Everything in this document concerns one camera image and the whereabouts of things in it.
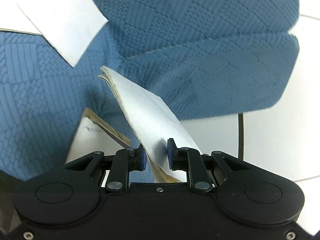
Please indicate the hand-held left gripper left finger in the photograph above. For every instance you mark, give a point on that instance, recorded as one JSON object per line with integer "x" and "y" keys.
{"x": 143, "y": 158}

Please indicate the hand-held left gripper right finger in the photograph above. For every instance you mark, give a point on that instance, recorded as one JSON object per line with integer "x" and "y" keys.
{"x": 170, "y": 155}

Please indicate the large white cover book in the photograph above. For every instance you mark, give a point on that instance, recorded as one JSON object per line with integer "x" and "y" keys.
{"x": 87, "y": 140}

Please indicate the blue quilted sofa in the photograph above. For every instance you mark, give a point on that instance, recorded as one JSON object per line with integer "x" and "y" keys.
{"x": 200, "y": 55}

